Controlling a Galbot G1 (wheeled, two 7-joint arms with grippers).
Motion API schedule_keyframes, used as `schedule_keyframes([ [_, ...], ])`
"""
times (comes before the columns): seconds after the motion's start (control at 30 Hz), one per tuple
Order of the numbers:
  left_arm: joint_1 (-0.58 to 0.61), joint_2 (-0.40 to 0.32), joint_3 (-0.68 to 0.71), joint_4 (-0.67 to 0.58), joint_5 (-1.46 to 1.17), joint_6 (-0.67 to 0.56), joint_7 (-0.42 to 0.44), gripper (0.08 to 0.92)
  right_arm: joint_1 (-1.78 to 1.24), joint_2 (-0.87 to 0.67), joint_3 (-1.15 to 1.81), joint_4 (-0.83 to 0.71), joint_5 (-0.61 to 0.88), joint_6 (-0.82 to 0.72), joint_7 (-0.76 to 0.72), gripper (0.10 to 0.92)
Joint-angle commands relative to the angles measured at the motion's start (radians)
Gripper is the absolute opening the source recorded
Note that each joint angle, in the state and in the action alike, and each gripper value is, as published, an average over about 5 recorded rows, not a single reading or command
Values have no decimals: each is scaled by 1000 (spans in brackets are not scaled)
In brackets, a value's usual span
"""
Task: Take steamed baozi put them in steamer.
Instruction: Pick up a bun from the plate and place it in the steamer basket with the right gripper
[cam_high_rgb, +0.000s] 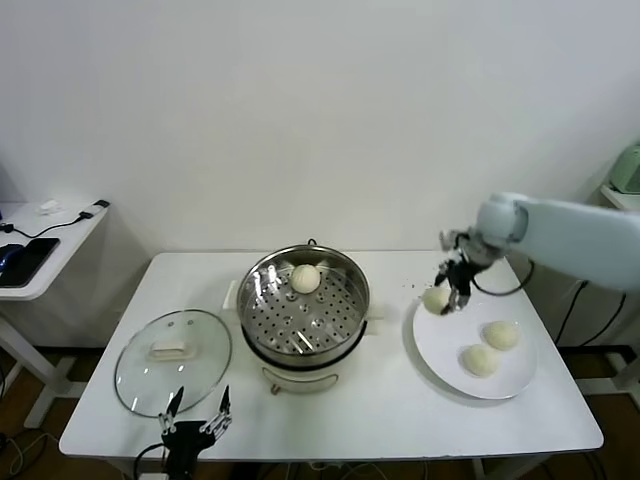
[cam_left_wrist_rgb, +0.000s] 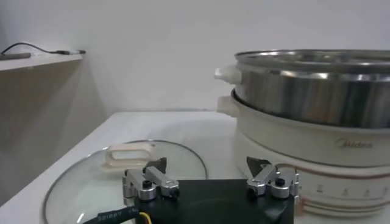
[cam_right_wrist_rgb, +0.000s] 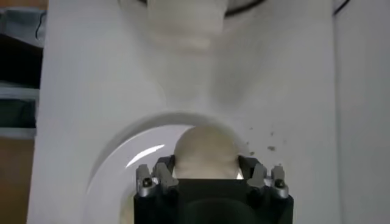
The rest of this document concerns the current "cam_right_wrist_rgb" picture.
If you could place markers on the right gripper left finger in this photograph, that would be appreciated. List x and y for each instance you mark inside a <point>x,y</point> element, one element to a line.
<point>146,182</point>

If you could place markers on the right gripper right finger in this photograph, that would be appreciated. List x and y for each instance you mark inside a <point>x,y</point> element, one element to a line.
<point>278,184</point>

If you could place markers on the white steamed baozi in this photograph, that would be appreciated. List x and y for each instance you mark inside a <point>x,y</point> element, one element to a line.
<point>126,214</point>
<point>207,152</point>

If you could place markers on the grey black robot base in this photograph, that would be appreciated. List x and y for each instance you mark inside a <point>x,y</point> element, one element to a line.
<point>21,24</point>

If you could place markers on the white round plate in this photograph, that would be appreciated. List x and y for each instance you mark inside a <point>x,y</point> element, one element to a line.
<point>115,182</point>

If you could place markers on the dark crumbs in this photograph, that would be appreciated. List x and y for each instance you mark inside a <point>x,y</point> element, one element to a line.
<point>271,148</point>

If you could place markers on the white electric cooker pot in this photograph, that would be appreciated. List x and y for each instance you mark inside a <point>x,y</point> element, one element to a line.
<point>186,24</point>

